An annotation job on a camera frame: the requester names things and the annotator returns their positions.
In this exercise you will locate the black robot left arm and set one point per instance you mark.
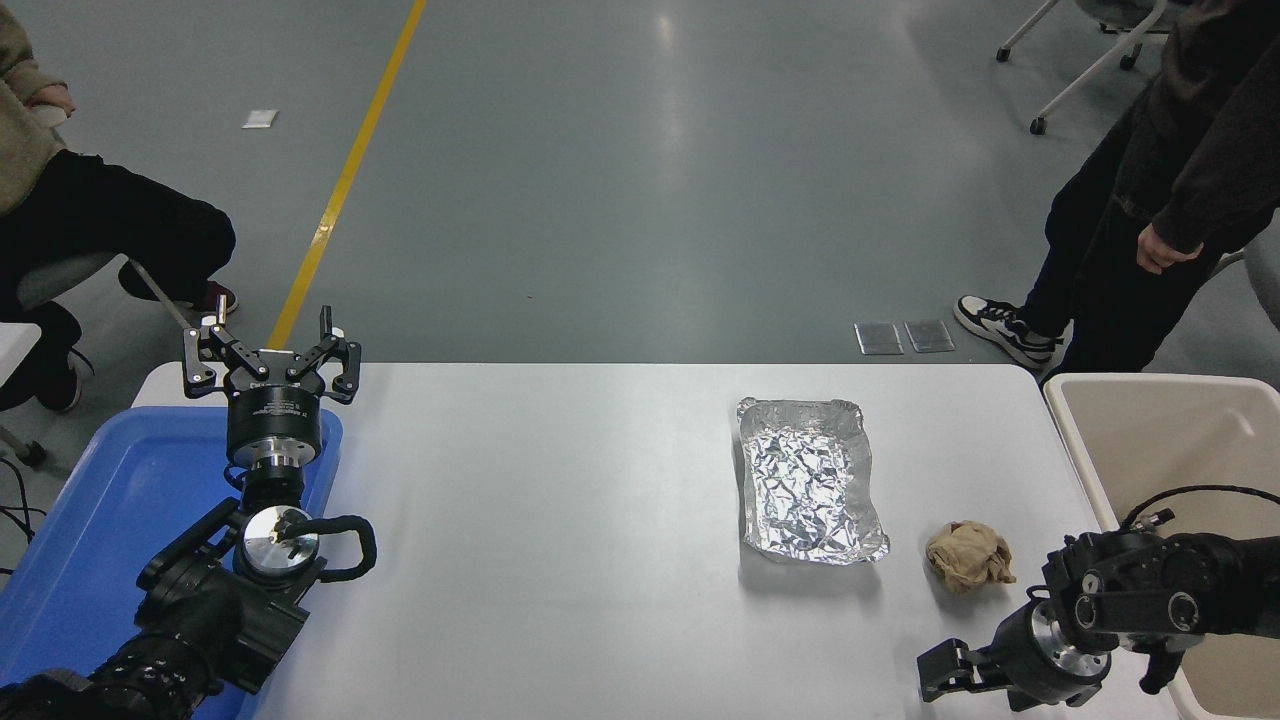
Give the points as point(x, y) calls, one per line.
point(200, 610)

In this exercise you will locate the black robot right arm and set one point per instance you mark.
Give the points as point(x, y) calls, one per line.
point(1140, 590)

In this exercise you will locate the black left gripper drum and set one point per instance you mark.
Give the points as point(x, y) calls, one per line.
point(278, 415)

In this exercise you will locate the seated person's left hand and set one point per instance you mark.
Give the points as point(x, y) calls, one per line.
point(55, 100)

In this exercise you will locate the grey chair with white leg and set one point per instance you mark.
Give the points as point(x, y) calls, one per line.
point(1265, 275)

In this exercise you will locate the metal floor plate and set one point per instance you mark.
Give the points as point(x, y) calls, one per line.
point(878, 338)
point(930, 335)

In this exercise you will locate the standing person's left hand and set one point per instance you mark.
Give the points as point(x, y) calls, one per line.
point(1160, 252)

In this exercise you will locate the white paper scrap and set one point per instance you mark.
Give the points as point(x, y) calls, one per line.
point(260, 119)

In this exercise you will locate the blue plastic tray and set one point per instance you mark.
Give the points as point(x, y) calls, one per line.
point(100, 520)

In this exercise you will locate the large pale bin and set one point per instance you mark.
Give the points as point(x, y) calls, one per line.
point(1160, 440)

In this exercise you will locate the standing person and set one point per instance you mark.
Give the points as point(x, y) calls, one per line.
point(1130, 230)

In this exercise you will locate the white side table corner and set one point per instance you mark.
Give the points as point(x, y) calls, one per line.
point(15, 350)

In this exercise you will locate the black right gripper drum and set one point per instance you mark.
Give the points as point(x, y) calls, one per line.
point(1022, 655)

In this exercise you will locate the silver foil tray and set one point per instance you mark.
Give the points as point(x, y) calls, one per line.
point(808, 480)

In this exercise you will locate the white wheeled chair base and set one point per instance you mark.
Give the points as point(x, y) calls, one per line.
point(1095, 65)

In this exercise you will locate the crumpled tan paper ball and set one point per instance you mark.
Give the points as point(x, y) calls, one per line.
point(968, 558)

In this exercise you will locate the grey seat metal chair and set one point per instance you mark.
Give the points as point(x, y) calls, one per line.
point(60, 275)

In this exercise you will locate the seated person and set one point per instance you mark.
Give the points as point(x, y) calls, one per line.
point(90, 220)

